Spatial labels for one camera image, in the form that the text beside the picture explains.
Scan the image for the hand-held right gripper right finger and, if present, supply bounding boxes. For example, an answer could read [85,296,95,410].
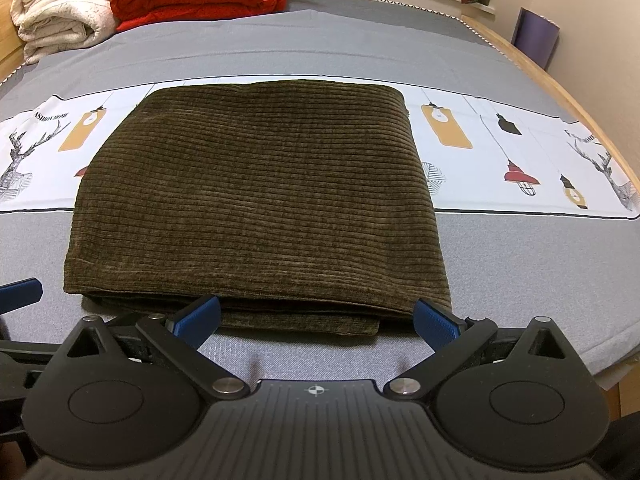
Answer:
[384,299,591,401]

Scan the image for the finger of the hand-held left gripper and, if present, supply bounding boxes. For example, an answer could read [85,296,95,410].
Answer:
[0,337,65,387]
[0,277,44,314]

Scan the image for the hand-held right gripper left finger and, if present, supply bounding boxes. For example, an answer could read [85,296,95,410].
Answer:
[47,296,251,401]

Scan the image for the olive corduroy pants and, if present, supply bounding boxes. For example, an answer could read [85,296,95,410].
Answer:
[62,80,454,337]

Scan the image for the white folded blanket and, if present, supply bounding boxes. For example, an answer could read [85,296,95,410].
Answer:
[11,0,124,64]

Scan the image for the wooden bed frame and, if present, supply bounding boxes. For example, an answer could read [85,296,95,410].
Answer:
[0,12,640,411]

